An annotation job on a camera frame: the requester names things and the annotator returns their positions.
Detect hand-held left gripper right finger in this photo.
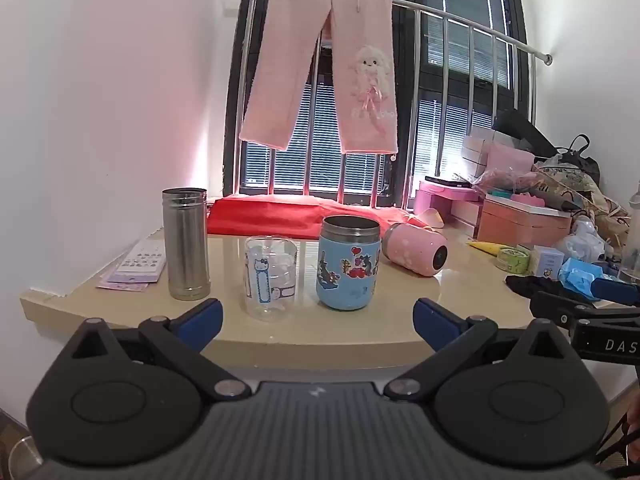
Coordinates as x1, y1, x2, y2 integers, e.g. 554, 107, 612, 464
384, 297, 577, 403

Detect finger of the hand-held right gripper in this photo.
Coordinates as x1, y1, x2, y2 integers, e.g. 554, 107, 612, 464
529, 290, 640, 333
591, 278, 640, 307

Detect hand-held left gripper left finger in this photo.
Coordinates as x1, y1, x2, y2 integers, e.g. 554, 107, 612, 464
72, 298, 252, 403

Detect pink cup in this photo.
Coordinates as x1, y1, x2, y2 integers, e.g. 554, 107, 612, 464
382, 222, 449, 278

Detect clear glass printed cup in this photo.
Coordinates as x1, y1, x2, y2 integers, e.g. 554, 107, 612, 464
243, 235, 299, 322

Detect blue cartoon print cup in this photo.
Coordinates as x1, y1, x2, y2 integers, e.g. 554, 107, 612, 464
316, 215, 383, 310

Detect clear bottle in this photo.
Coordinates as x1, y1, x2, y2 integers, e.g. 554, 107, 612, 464
620, 232, 640, 281

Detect black cloth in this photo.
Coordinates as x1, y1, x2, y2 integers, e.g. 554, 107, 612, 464
505, 275, 568, 295

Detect blue plastic packet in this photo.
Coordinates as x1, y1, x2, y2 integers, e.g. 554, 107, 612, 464
557, 258, 608, 302

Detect small white carton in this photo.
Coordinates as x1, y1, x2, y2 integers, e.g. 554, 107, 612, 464
529, 246, 567, 281

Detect white plastic bag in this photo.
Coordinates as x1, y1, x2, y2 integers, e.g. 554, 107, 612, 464
552, 216, 607, 263

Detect green tape roll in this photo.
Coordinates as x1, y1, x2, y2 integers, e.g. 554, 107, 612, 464
497, 247, 533, 275

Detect stainless steel tumbler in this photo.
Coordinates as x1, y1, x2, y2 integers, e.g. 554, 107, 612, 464
161, 187, 211, 301

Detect sticker sheets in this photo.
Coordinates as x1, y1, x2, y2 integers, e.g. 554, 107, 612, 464
96, 238, 168, 291

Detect large pink box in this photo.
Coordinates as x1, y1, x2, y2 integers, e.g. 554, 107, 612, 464
476, 195, 572, 247

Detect yellow tube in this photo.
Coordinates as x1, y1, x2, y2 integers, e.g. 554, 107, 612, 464
467, 241, 510, 257

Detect patterned beige bag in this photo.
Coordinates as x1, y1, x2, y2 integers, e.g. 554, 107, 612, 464
535, 164, 632, 256

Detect small pink box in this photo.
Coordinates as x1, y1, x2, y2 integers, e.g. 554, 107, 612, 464
413, 180, 484, 226

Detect red cloth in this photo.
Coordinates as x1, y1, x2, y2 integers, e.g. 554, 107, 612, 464
206, 196, 426, 241

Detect black bag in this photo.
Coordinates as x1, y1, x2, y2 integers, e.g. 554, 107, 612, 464
535, 134, 601, 186

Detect dark flat device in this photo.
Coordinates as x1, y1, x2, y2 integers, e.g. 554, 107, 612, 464
424, 176, 473, 189

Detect pink paper bag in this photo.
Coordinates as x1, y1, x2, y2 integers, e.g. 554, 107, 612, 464
486, 142, 536, 179

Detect white boxes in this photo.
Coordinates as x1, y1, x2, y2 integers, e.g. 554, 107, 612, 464
460, 126, 516, 177

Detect black flat panel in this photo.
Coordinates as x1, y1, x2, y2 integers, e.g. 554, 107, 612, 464
492, 108, 559, 159

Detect metal bin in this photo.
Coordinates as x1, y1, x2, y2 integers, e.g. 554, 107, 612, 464
0, 435, 43, 480

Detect metal window railing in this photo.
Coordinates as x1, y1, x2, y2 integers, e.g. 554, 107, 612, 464
220, 0, 554, 209

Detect pink towel on rail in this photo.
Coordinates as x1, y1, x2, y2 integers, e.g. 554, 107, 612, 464
238, 0, 399, 155

